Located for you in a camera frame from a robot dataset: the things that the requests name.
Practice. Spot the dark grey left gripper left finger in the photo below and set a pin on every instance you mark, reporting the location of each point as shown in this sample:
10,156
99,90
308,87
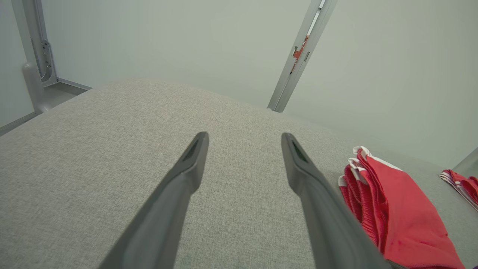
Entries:
164,209

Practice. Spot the grey metal frame post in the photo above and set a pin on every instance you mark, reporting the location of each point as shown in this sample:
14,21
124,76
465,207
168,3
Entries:
298,63
37,48

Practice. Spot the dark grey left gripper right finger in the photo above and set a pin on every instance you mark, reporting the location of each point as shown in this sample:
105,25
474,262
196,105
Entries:
328,224

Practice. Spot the red shorts with white stripe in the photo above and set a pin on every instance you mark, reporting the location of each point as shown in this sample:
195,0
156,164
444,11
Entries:
407,209

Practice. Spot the red Bulls 23 jersey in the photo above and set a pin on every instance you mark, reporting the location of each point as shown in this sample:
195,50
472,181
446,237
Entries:
465,185

